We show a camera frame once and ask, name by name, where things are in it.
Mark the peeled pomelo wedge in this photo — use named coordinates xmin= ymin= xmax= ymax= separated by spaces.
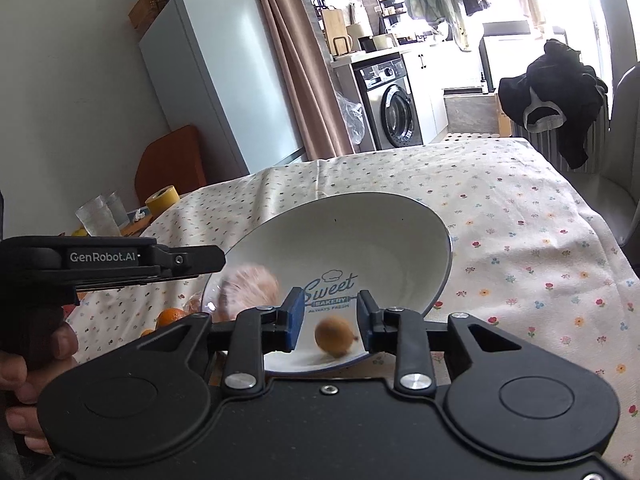
xmin=212 ymin=264 xmax=281 ymax=323

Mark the brown longan fruit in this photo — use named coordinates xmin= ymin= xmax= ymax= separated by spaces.
xmin=314 ymin=316 xmax=359 ymax=359

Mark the pomelo piece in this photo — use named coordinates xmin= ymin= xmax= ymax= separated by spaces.
xmin=183 ymin=295 xmax=202 ymax=315

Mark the person left hand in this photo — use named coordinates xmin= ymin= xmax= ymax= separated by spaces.
xmin=1 ymin=322 xmax=78 ymax=456

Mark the yellow tape roll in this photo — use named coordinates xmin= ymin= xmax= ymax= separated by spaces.
xmin=145 ymin=185 xmax=180 ymax=218

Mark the clear drinking glass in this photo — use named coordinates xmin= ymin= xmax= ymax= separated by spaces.
xmin=75 ymin=195 xmax=120 ymax=236

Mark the orange chair back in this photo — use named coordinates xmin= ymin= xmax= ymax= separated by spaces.
xmin=134 ymin=125 xmax=207 ymax=205

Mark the white bowl blue rim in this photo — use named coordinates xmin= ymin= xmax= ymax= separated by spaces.
xmin=224 ymin=192 xmax=452 ymax=376

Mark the floral white tablecloth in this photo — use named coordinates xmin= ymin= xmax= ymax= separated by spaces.
xmin=64 ymin=135 xmax=640 ymax=480

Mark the pink brown curtain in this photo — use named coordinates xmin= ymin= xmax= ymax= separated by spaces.
xmin=260 ymin=0 xmax=354 ymax=159

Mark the white refrigerator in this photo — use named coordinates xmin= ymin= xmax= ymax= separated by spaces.
xmin=139 ymin=0 xmax=305 ymax=183

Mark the silver washing machine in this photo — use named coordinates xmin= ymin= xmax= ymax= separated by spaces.
xmin=352 ymin=53 xmax=423 ymax=150

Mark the grey dining chair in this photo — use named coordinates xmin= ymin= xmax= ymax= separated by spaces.
xmin=574 ymin=62 xmax=640 ymax=248

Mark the wooden cutting board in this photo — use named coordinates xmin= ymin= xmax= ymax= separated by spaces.
xmin=321 ymin=9 xmax=352 ymax=56

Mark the black clothes pile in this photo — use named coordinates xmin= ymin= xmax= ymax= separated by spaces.
xmin=498 ymin=39 xmax=608 ymax=170

